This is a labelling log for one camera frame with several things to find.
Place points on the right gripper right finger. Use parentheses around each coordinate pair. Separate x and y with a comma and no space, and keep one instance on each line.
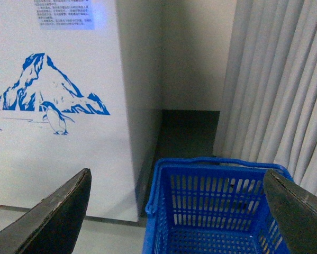
(295,210)

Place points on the blue plastic shopping basket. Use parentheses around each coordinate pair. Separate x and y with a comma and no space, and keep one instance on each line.
(211,205)

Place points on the white pleated curtain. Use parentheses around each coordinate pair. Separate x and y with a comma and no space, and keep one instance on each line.
(269,111)

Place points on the grey instruction sticker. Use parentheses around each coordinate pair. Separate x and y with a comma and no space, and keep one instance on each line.
(65,14)

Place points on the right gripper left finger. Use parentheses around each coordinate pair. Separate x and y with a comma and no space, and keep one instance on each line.
(53,225)

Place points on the white chest freezer blue rim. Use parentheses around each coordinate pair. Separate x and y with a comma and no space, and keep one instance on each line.
(74,99)

